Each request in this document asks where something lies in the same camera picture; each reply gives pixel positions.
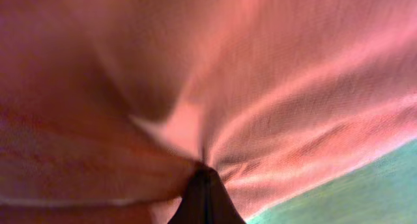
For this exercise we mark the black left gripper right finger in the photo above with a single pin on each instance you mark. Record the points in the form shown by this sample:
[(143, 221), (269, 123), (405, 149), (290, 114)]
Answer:
[(218, 207)]

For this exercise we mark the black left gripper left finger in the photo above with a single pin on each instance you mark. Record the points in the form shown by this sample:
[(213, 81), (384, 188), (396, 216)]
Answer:
[(192, 206)]

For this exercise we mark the orange printed t-shirt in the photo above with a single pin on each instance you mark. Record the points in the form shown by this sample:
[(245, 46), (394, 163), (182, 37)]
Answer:
[(108, 107)]

